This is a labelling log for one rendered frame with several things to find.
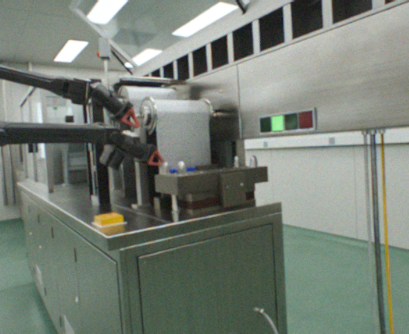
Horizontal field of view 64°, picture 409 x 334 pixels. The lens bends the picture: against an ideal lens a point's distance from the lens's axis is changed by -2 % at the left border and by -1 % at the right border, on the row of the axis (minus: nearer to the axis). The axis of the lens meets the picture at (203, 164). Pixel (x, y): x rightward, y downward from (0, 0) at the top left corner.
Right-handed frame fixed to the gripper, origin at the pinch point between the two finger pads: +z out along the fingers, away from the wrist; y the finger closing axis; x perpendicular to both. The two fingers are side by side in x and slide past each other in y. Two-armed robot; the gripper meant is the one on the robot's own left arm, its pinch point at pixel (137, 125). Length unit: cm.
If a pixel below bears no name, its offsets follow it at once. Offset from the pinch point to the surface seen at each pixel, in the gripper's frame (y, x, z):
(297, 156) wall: -154, 154, 226
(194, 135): 3.6, 10.8, 20.0
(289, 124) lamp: 39, 22, 31
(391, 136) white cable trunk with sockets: -39, 164, 210
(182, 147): 3.6, 3.8, 18.4
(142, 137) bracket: -3.8, -1.3, 5.2
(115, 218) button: 16.7, -33.1, 6.0
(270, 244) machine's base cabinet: 29, -12, 57
